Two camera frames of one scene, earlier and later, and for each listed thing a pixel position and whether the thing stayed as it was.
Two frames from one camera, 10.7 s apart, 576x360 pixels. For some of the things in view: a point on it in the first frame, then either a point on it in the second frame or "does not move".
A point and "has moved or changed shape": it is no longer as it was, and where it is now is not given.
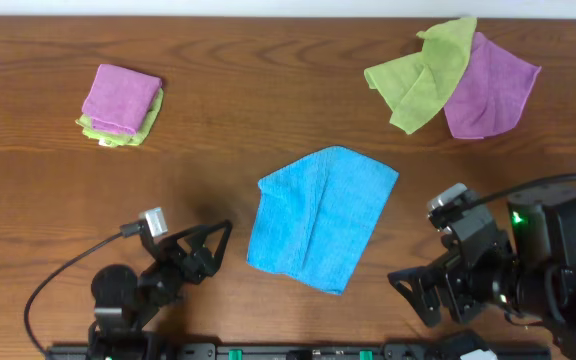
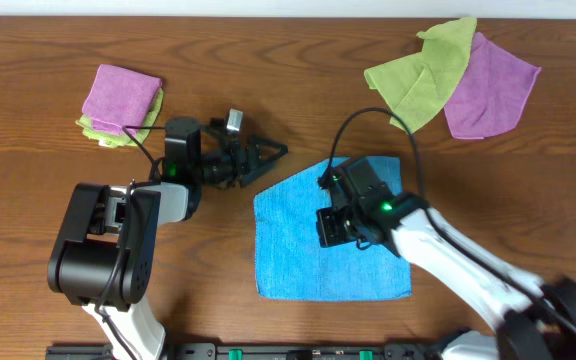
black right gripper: [443, 284] -> [326, 227]
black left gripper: [188, 260] -> [241, 161]
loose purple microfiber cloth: [492, 92] does not move
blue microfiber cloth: [316, 217] has moved or changed shape
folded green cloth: [112, 138] does not move
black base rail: [303, 351] does not move
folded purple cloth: [121, 98] does not move
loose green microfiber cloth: [419, 85] does not move
